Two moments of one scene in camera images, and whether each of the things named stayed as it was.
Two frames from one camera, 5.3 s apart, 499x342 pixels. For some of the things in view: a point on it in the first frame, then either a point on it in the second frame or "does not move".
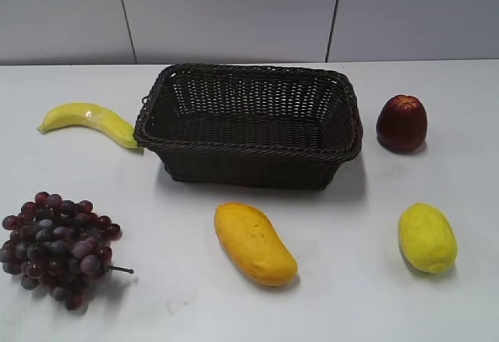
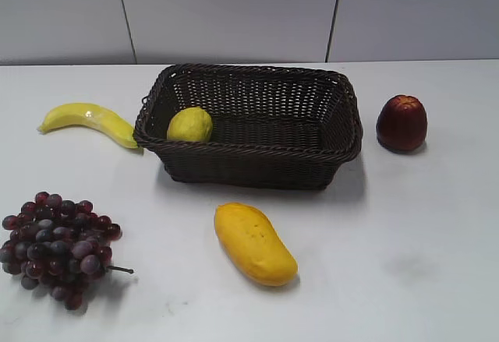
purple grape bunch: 59,246 does not move
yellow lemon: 427,238 to 191,123
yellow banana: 94,117 does not move
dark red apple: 401,124 does not move
